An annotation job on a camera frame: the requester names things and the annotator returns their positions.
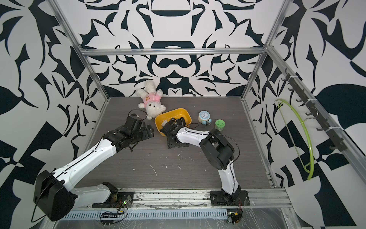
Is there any yellow plastic storage box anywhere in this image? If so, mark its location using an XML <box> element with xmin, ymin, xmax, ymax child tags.
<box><xmin>154</xmin><ymin>108</ymin><xmax>192</xmax><ymax>137</ymax></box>

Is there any white cable duct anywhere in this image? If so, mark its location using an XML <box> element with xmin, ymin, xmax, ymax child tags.
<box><xmin>62</xmin><ymin>209</ymin><xmax>228</xmax><ymax>220</ymax></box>

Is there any white plush bunny pink shirt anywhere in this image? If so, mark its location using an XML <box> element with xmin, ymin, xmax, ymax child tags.
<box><xmin>135</xmin><ymin>80</ymin><xmax>166</xmax><ymax>120</ymax></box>

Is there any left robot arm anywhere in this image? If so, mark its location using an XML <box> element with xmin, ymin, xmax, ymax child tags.
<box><xmin>33</xmin><ymin>114</ymin><xmax>154</xmax><ymax>221</ymax></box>

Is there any green lidded small jar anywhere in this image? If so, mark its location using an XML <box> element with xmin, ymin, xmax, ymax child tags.
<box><xmin>215</xmin><ymin>119</ymin><xmax>226</xmax><ymax>131</ymax></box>

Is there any black wall hook rack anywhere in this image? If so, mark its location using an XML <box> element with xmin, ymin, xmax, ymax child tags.
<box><xmin>283</xmin><ymin>68</ymin><xmax>348</xmax><ymax>152</ymax></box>

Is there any green clothes hanger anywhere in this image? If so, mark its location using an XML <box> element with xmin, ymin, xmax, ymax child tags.
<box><xmin>276</xmin><ymin>98</ymin><xmax>315</xmax><ymax>181</ymax></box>

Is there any small blue alarm clock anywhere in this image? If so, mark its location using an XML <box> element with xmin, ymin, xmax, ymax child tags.
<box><xmin>198</xmin><ymin>110</ymin><xmax>212</xmax><ymax>126</ymax></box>

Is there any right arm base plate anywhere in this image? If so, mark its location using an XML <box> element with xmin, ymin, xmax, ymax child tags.
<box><xmin>210</xmin><ymin>189</ymin><xmax>251</xmax><ymax>206</ymax></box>

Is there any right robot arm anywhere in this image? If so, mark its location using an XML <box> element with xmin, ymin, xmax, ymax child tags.
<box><xmin>160</xmin><ymin>118</ymin><xmax>241</xmax><ymax>205</ymax></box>

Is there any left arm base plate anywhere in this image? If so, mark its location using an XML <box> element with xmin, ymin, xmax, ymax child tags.
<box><xmin>92</xmin><ymin>192</ymin><xmax>134</xmax><ymax>209</ymax></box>

